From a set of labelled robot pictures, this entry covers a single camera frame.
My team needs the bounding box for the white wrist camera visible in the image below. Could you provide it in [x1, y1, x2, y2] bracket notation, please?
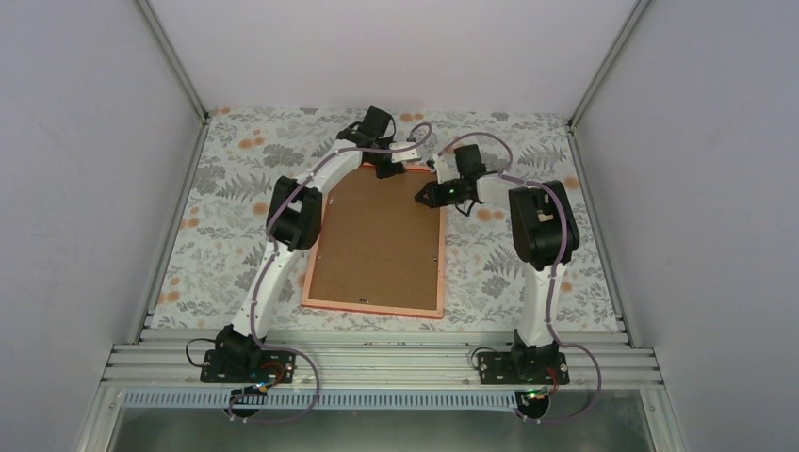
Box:
[389, 142, 421, 164]
[428, 155, 454, 184]

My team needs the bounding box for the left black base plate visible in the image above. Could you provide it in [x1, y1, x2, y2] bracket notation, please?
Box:
[199, 350, 296, 384]

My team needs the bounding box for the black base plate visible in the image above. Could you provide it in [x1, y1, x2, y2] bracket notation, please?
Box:
[199, 350, 296, 384]
[476, 351, 571, 386]

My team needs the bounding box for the grey slotted cable duct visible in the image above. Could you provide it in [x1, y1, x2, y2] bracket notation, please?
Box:
[120, 388, 523, 412]

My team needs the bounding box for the red picture frame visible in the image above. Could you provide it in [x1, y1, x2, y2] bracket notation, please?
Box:
[300, 163, 448, 320]

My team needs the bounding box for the aluminium rail base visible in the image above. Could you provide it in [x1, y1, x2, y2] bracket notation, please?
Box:
[101, 329, 664, 390]

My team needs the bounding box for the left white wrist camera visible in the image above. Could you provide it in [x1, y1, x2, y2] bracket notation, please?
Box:
[389, 142, 421, 164]

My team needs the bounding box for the brown backing board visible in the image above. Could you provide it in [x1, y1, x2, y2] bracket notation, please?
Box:
[308, 167, 443, 312]

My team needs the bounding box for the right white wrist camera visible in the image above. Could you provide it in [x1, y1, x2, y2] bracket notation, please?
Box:
[428, 155, 454, 184]

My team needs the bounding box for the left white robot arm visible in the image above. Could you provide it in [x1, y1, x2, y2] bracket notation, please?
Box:
[203, 106, 417, 381]

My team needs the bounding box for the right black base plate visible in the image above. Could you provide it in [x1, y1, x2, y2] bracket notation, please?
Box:
[476, 351, 571, 386]

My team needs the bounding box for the floral patterned table mat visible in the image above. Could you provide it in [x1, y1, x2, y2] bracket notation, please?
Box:
[152, 107, 617, 333]

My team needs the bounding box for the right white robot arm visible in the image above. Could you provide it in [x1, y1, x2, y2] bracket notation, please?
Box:
[415, 145, 579, 383]

